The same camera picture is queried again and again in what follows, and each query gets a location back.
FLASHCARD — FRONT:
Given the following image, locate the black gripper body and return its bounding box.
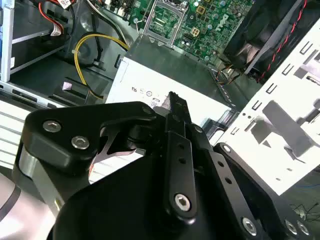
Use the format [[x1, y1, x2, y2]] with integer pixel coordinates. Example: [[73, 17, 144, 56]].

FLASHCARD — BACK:
[[51, 155, 241, 240]]

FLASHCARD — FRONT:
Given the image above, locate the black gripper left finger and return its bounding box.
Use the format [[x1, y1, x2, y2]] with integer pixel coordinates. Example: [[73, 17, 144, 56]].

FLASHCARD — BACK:
[[22, 91, 200, 221]]

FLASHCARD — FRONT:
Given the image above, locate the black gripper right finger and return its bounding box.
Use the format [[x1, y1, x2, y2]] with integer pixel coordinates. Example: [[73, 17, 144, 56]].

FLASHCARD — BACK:
[[186, 123, 315, 240]]

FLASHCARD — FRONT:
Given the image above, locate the thin metal locking lever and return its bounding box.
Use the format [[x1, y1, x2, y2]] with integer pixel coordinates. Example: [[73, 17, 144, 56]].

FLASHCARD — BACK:
[[135, 19, 149, 36]]

